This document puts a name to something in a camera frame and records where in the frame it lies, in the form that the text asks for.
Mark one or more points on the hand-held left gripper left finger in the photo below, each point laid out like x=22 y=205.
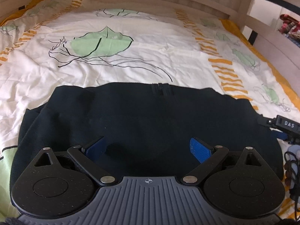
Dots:
x=95 y=148

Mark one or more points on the red patterned shelf items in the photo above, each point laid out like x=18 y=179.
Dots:
x=290 y=25

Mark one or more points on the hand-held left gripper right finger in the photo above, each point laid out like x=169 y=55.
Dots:
x=200 y=148

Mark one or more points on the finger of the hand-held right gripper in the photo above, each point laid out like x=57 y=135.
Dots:
x=280 y=135
x=268 y=121

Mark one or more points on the dark navy zip hoodie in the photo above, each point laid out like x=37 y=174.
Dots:
x=140 y=121

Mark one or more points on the orange bed sheet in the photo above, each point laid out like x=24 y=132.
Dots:
x=230 y=24

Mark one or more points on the white leaf-print blanket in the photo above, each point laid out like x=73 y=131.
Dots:
x=152 y=46

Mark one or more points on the pale blue object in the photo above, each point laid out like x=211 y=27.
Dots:
x=295 y=151

